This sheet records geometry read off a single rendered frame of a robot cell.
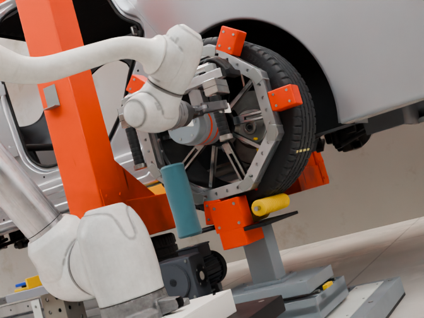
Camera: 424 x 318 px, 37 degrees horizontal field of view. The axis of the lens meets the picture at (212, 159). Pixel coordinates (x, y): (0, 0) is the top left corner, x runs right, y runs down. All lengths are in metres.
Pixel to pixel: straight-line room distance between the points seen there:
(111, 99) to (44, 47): 4.70
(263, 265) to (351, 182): 3.82
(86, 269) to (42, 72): 0.46
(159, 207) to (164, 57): 1.27
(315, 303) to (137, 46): 1.11
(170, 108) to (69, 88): 0.94
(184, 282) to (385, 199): 3.87
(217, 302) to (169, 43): 0.63
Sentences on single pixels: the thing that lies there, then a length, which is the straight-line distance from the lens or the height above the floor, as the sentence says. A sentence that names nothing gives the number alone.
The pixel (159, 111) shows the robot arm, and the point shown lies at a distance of 1.60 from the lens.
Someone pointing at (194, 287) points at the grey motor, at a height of 0.28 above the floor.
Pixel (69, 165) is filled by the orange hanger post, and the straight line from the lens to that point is 2.51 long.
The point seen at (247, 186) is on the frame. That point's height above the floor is 0.59.
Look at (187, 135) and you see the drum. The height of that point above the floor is 0.81.
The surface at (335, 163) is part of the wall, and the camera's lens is 6.18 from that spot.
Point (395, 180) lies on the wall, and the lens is 6.07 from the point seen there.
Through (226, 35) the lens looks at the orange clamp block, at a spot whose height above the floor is 1.13.
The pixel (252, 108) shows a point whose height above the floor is 0.93.
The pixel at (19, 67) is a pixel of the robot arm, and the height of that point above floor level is 0.97.
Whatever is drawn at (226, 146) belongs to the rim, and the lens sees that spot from 2.36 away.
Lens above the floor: 0.53
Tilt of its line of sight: 5 degrees up
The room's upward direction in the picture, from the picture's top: 16 degrees counter-clockwise
